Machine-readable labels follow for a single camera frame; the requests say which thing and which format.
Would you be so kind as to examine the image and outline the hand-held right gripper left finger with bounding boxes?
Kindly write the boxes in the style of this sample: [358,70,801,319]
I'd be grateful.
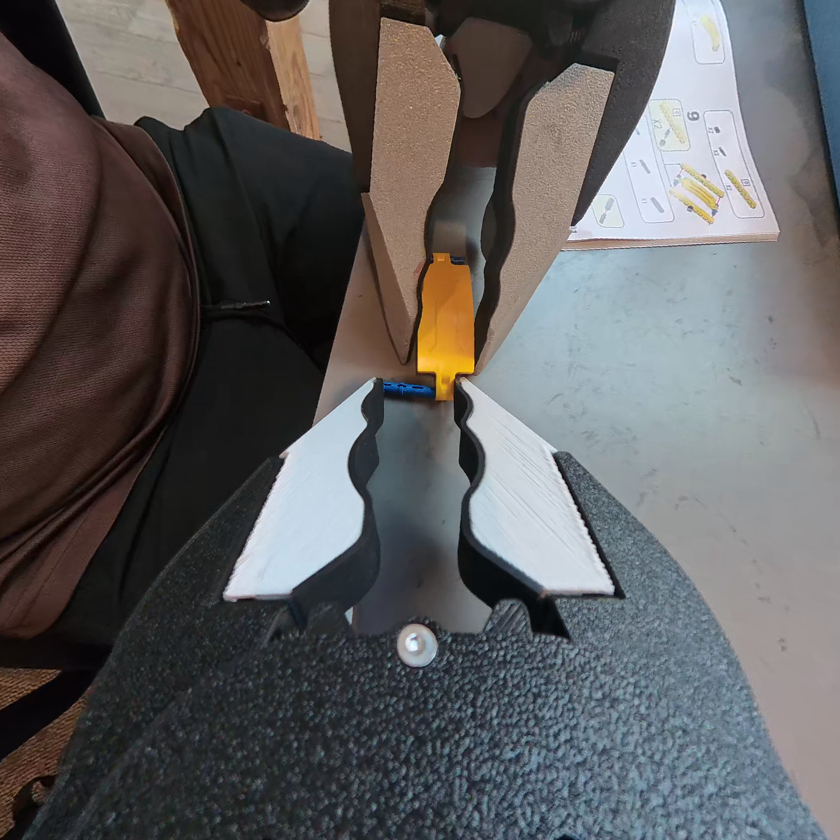
[222,377,385,603]

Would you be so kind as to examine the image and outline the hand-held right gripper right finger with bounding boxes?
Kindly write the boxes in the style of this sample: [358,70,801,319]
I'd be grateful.
[453,379,624,599]

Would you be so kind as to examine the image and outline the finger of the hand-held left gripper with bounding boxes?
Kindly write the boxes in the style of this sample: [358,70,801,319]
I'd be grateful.
[472,62,618,376]
[361,16,534,366]

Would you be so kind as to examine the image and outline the blue cardboard kit box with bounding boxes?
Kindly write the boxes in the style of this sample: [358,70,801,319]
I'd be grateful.
[804,0,840,198]

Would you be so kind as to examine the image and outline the yellow curved arc beam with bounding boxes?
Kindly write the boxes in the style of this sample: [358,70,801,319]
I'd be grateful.
[416,251,475,403]

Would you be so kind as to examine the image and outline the grey desk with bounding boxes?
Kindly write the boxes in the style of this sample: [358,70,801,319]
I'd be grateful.
[314,0,840,840]

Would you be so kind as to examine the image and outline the instruction booklet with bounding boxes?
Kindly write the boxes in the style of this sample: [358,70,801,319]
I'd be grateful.
[567,0,782,250]

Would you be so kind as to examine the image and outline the wooden pillar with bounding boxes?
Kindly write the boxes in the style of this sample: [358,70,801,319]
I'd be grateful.
[167,0,322,139]

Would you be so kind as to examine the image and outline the person's black trouser legs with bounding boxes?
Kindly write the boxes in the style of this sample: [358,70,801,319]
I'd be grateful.
[0,108,365,670]

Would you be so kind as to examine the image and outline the person's brown shirt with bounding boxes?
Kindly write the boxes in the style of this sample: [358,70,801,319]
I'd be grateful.
[0,33,201,641]

